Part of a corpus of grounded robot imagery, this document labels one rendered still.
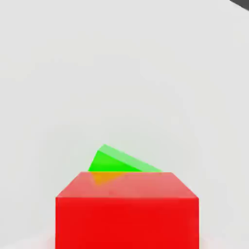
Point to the small red cube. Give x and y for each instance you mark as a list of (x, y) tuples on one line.
[(126, 219)]

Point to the small green cube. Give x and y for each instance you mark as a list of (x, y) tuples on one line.
[(109, 162)]

